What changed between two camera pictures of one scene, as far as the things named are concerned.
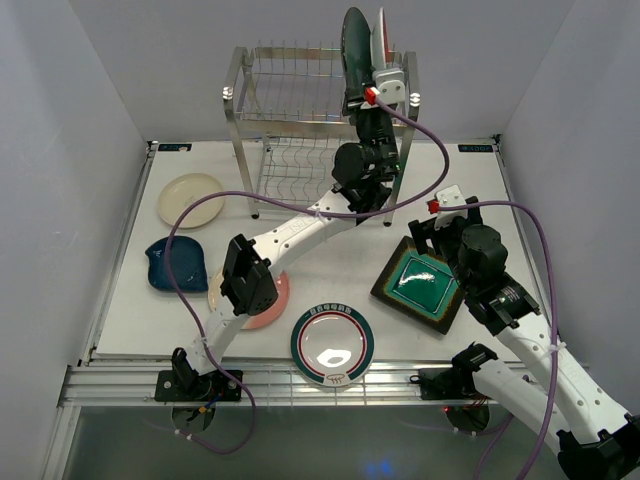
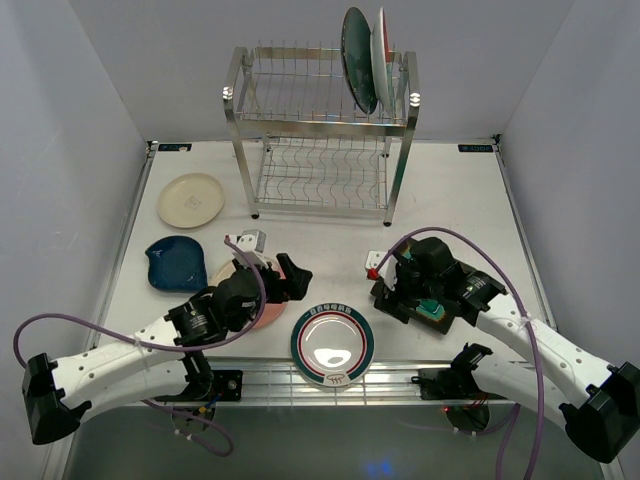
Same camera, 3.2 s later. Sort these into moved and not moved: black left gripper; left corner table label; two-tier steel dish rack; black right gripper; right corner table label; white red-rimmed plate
Moved: black right gripper; black left gripper
Not moved: left corner table label; two-tier steel dish rack; white red-rimmed plate; right corner table label
